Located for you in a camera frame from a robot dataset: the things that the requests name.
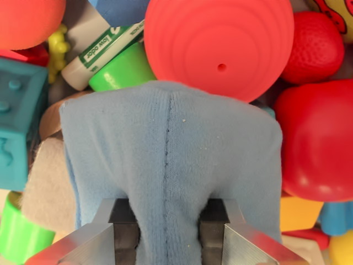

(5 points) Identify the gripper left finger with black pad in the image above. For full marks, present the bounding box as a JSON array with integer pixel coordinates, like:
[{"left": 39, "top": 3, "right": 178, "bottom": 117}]
[{"left": 56, "top": 198, "right": 141, "bottom": 265}]

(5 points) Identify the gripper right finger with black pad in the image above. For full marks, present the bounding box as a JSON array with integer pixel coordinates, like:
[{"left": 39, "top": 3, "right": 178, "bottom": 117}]
[{"left": 198, "top": 198, "right": 304, "bottom": 265}]

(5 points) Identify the light blue plush cube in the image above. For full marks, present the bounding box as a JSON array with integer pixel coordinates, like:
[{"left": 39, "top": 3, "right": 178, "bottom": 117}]
[{"left": 59, "top": 81, "right": 284, "bottom": 265}]

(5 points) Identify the orange wooden plank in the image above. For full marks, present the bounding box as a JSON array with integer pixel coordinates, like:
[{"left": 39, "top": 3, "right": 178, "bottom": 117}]
[{"left": 24, "top": 247, "right": 66, "bottom": 265}]

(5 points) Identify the yellow-orange wooden block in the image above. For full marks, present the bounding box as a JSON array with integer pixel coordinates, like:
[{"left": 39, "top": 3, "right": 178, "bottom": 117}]
[{"left": 280, "top": 195, "right": 325, "bottom": 232}]

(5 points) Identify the grey plush cube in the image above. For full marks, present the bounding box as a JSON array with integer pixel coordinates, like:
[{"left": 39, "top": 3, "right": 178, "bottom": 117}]
[{"left": 20, "top": 136, "right": 77, "bottom": 233}]

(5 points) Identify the blue ribbed plastic piece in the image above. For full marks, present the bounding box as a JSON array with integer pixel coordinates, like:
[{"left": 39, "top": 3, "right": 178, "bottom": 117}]
[{"left": 317, "top": 201, "right": 353, "bottom": 236}]

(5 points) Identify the yellow ball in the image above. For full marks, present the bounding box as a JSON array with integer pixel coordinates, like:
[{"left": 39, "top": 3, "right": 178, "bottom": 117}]
[{"left": 329, "top": 234, "right": 353, "bottom": 265}]

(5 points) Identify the glossy red plastic apple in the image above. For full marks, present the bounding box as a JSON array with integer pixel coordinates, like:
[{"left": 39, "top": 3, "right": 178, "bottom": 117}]
[{"left": 274, "top": 79, "right": 353, "bottom": 204}]

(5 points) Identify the teal embossed rubber block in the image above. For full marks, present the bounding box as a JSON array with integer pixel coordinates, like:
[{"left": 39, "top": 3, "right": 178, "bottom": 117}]
[{"left": 0, "top": 56, "right": 51, "bottom": 192}]

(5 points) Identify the white marker, green label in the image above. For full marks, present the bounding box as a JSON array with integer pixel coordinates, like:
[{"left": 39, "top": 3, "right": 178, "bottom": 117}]
[{"left": 61, "top": 10, "right": 146, "bottom": 92}]

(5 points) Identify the yellow-green plastic figure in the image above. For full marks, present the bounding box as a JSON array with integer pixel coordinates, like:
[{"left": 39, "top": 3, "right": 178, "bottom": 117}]
[{"left": 47, "top": 23, "right": 71, "bottom": 84}]

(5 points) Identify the coral ridged rubber ball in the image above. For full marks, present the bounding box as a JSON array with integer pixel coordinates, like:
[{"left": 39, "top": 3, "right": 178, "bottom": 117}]
[{"left": 143, "top": 0, "right": 296, "bottom": 104}]

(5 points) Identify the red textured plastic strawberry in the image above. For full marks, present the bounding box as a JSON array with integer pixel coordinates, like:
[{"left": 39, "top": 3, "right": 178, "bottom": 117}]
[{"left": 279, "top": 10, "right": 346, "bottom": 85}]

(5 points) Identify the coral smooth ball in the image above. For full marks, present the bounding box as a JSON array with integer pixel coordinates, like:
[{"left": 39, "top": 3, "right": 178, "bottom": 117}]
[{"left": 0, "top": 0, "right": 67, "bottom": 51}]

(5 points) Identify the yellow fabric cube, red fish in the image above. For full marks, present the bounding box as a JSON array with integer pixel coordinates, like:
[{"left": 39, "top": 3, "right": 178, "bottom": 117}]
[{"left": 307, "top": 0, "right": 353, "bottom": 44}]

